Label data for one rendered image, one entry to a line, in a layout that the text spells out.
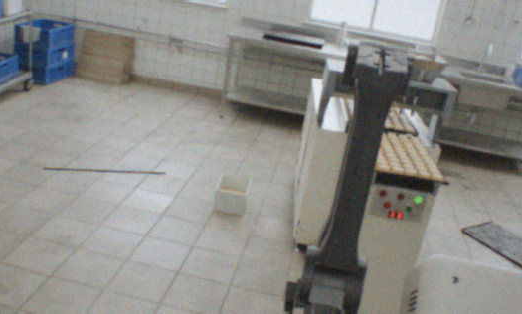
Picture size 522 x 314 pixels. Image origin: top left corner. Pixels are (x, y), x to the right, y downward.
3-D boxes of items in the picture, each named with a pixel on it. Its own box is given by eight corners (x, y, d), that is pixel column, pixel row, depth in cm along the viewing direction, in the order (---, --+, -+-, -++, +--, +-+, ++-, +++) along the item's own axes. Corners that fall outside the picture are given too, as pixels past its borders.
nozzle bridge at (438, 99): (315, 111, 340) (326, 58, 327) (429, 131, 340) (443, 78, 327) (316, 127, 309) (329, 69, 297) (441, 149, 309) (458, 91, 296)
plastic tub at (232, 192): (243, 216, 377) (246, 195, 372) (211, 210, 378) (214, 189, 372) (248, 198, 405) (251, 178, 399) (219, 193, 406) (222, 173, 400)
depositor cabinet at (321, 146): (293, 176, 459) (312, 78, 428) (377, 190, 459) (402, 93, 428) (291, 254, 340) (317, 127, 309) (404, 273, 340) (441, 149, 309)
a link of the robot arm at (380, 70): (352, 37, 79) (422, 50, 78) (351, 38, 92) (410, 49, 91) (293, 312, 89) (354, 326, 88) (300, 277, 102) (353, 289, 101)
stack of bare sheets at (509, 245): (460, 232, 409) (461, 228, 408) (491, 224, 431) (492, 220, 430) (531, 273, 364) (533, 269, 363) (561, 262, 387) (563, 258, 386)
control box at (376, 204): (367, 211, 250) (374, 183, 245) (419, 219, 250) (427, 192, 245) (368, 214, 247) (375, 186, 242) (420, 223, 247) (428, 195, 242)
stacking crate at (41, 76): (44, 70, 641) (44, 53, 633) (74, 76, 635) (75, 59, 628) (12, 79, 585) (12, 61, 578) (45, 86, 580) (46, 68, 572)
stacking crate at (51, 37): (42, 35, 625) (42, 18, 617) (74, 41, 622) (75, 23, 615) (13, 43, 569) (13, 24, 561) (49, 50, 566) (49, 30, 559)
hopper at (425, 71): (340, 61, 326) (344, 37, 320) (432, 77, 325) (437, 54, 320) (343, 71, 299) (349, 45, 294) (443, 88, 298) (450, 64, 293)
